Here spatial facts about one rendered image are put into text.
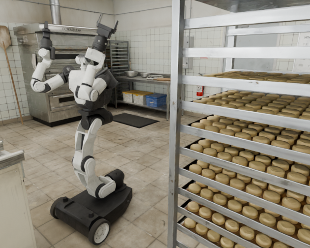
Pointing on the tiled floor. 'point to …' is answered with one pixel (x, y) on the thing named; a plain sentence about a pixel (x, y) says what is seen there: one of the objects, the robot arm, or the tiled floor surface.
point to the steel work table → (149, 83)
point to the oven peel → (1, 38)
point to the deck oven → (78, 42)
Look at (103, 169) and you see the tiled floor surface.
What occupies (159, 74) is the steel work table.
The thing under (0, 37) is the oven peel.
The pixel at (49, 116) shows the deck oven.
